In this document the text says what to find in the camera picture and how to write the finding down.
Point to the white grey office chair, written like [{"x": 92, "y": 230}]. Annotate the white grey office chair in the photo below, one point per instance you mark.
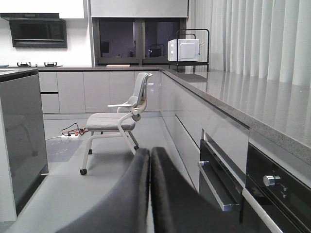
[{"x": 119, "y": 123}]

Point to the black range hood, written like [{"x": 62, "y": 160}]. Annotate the black range hood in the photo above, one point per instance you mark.
[{"x": 37, "y": 30}]

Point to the silver oven knob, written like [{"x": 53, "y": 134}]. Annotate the silver oven knob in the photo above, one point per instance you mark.
[{"x": 271, "y": 180}]

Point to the white power strip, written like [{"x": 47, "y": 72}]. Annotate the white power strip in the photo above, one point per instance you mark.
[{"x": 71, "y": 136}]

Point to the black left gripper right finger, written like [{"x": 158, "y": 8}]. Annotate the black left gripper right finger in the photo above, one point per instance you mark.
[{"x": 178, "y": 208}]

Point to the black metal microwave rack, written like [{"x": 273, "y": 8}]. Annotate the black metal microwave rack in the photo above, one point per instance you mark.
[{"x": 180, "y": 34}]

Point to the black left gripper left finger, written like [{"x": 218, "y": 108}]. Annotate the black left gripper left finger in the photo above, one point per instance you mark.
[{"x": 124, "y": 209}]

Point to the silver oven handle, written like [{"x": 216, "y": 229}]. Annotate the silver oven handle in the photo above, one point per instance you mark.
[{"x": 222, "y": 195}]

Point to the white microwave oven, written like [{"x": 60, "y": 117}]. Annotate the white microwave oven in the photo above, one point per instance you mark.
[{"x": 183, "y": 50}]

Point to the grey kitchen island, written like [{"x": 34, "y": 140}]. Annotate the grey kitchen island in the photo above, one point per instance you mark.
[{"x": 23, "y": 155}]

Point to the dark framed window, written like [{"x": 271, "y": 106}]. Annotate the dark framed window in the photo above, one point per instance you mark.
[{"x": 134, "y": 41}]

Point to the grey base cabinets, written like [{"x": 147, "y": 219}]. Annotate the grey base cabinets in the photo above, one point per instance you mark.
[{"x": 85, "y": 91}]

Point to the grey floor mat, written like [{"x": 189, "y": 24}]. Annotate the grey floor mat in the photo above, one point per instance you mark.
[{"x": 61, "y": 150}]

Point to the wooden cutting board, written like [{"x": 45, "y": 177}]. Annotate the wooden cutting board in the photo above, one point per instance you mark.
[{"x": 118, "y": 65}]

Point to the black gas stove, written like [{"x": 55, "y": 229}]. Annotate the black gas stove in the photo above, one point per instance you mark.
[{"x": 33, "y": 65}]

